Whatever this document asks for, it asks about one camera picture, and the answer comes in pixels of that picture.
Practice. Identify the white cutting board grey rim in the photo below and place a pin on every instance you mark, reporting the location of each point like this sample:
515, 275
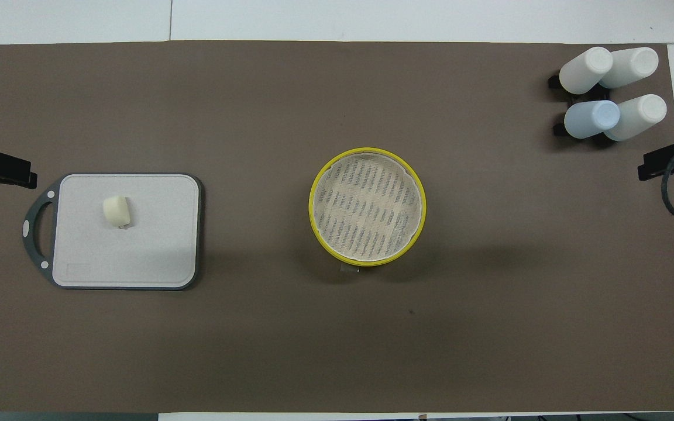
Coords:
138, 245

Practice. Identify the white plastic cup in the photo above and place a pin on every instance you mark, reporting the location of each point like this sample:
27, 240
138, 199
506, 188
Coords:
638, 116
585, 70
634, 65

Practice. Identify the brown table mat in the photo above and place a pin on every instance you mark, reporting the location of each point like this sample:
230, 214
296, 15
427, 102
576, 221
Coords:
337, 351

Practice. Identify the white steamed bun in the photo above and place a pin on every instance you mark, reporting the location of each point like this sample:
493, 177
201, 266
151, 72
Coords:
116, 210

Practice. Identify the black cup stand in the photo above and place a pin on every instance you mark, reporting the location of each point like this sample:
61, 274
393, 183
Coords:
559, 129
554, 80

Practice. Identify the yellow bamboo steamer lid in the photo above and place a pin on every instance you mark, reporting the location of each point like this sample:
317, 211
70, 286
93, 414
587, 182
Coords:
367, 207

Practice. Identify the light blue plastic cup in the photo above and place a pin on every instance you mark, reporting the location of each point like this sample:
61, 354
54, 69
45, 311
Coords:
592, 118

